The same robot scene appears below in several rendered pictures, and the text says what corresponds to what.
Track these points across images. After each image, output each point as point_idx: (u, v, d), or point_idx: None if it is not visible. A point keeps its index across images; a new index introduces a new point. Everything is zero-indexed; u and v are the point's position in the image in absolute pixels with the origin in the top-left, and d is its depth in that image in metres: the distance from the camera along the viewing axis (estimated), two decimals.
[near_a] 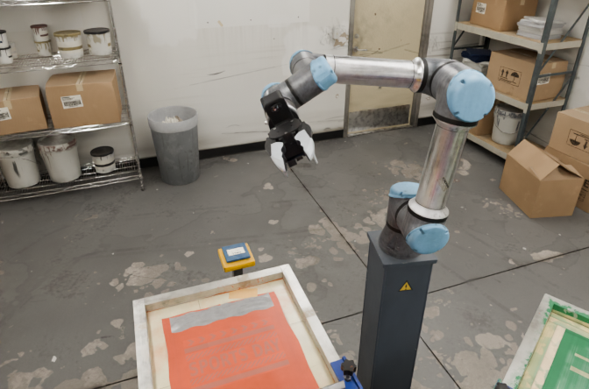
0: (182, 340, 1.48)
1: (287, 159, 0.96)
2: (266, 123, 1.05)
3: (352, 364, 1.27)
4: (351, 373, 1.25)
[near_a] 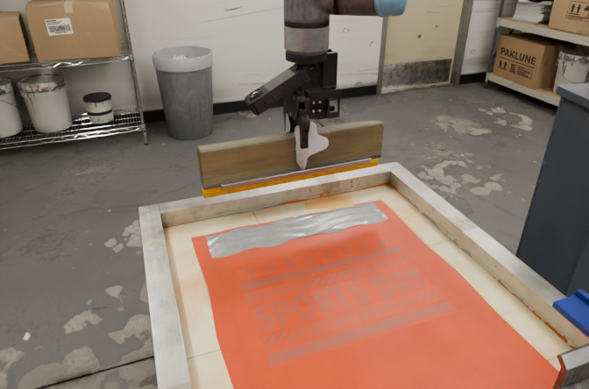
0: (234, 269, 0.77)
1: None
2: None
3: None
4: None
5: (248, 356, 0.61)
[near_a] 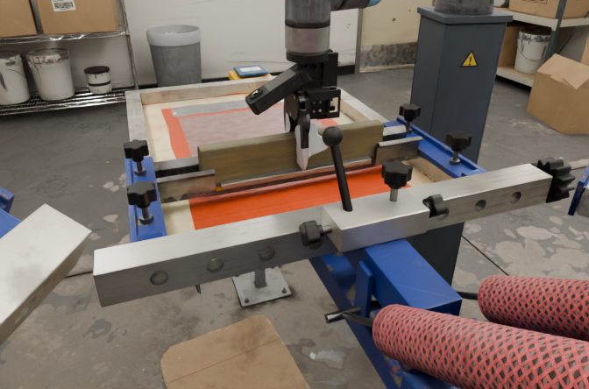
0: (188, 121, 1.16)
1: None
2: None
3: (415, 106, 0.95)
4: (415, 114, 0.94)
5: (188, 151, 1.00)
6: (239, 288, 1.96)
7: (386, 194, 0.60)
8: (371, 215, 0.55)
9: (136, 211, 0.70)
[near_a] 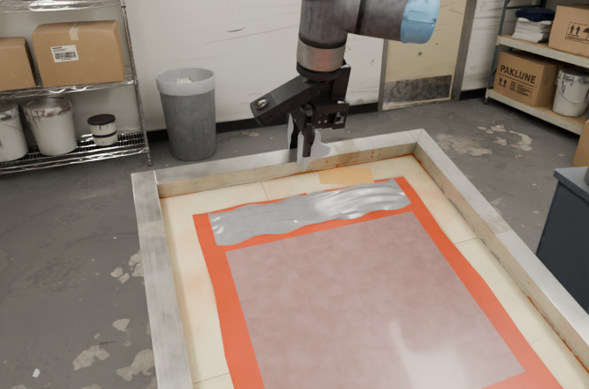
0: (242, 263, 0.69)
1: None
2: None
3: None
4: None
5: (260, 383, 0.56)
6: None
7: None
8: None
9: None
